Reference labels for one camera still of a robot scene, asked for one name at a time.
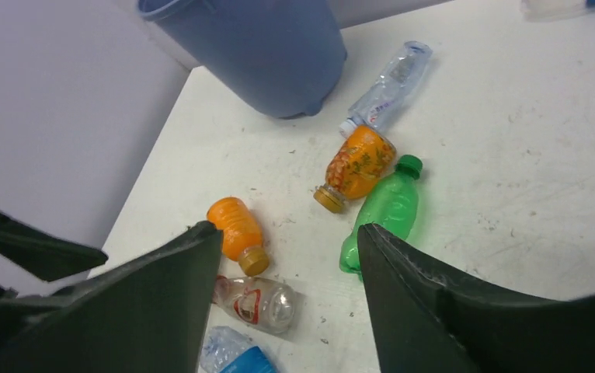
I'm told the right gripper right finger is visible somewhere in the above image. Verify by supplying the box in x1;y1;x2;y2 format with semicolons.
357;224;595;372

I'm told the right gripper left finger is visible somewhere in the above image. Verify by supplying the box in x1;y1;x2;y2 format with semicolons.
0;221;222;372

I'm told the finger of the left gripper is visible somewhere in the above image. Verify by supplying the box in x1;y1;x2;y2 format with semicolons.
0;212;108;281

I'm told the blue plastic bin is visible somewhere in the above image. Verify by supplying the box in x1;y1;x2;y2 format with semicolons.
137;0;347;118

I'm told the crushed blue-label water bottle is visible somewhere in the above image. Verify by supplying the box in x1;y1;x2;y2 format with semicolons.
199;326;277;373

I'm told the clear bottle red round logo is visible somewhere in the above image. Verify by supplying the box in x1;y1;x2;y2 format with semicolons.
212;275;297;335

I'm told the plain orange juice bottle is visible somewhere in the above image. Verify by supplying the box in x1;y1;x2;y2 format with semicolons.
207;197;270;277

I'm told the green plastic bottle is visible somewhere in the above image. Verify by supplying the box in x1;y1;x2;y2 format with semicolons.
339;155;423;278

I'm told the orange pineapple-label juice bottle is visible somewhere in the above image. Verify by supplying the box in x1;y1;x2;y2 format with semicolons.
314;125;397;213

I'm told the small clear water bottle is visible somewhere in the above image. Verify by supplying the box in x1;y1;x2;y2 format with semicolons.
339;40;433;138

